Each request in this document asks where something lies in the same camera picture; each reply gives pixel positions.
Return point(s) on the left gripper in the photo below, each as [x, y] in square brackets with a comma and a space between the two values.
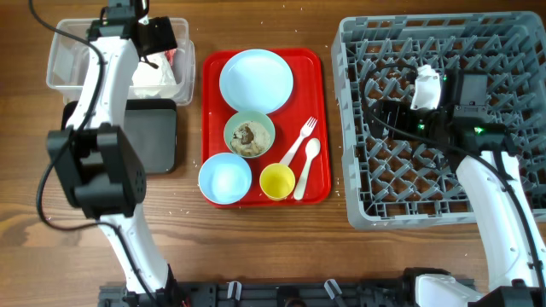
[165, 35]

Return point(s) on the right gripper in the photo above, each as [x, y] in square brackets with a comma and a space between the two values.
[385, 112]

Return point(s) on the white napkin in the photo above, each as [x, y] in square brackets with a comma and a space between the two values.
[146, 75]

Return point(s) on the yellow cup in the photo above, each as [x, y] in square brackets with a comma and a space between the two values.
[277, 181]

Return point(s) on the green bowl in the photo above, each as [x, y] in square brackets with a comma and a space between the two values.
[241, 117]

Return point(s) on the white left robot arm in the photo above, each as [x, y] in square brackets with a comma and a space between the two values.
[99, 171]

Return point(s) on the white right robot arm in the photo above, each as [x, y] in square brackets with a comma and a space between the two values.
[448, 112]

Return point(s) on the grey dishwasher rack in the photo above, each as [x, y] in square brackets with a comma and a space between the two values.
[394, 184]

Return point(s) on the black waste tray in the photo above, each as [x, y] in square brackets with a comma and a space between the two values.
[151, 128]

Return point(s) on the red wrapper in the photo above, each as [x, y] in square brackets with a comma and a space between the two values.
[170, 54]

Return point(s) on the clear plastic bin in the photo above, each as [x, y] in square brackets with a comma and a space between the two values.
[69, 61]

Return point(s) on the white plastic spoon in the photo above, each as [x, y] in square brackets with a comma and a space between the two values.
[312, 149]

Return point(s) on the white plastic fork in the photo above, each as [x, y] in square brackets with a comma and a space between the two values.
[305, 131]

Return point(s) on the light blue plate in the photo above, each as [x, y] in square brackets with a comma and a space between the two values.
[256, 80]

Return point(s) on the red plastic tray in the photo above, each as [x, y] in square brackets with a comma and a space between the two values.
[307, 100]

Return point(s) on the food scraps and rice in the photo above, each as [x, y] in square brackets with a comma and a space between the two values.
[250, 139]

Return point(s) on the light blue bowl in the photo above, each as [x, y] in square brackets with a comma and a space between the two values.
[225, 178]

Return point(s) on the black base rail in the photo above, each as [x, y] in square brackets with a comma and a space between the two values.
[382, 292]

